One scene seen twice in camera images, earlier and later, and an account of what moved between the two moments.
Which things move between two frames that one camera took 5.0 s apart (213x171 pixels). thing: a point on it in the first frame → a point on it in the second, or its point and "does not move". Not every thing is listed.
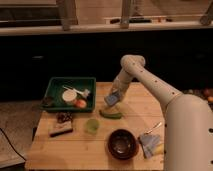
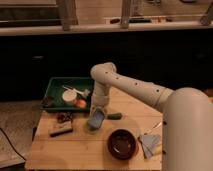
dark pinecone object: [63, 117] does not move
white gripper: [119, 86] → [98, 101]
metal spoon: [155, 127] does not move
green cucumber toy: [111, 115] does not move
